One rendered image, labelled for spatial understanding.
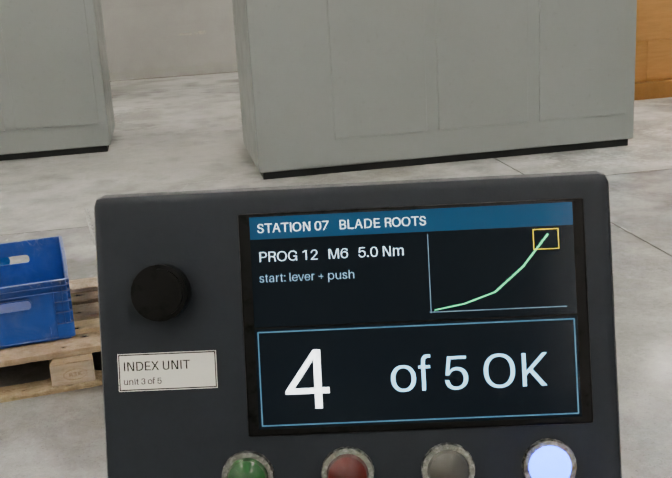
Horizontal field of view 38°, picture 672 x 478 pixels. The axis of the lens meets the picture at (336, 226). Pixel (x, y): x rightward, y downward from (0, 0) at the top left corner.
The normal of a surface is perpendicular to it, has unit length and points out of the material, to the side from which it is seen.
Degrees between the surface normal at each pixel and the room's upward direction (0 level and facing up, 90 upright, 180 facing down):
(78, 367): 90
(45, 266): 89
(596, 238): 75
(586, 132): 90
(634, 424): 0
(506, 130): 90
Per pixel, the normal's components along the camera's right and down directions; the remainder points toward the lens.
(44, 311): 0.30, 0.24
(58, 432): -0.05, -0.96
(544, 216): -0.04, 0.01
